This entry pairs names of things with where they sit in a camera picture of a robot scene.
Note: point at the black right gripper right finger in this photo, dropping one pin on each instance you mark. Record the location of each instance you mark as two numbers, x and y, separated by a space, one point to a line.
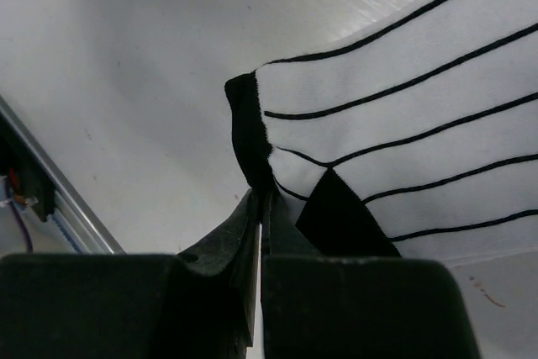
316 306

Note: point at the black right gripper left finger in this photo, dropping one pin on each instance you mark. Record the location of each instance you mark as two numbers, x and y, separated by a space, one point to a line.
199 303

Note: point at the white black-striped sock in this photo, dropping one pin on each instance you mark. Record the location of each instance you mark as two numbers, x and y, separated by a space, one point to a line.
415 137

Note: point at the aluminium table frame rail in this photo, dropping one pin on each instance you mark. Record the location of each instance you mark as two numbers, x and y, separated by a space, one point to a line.
34 185

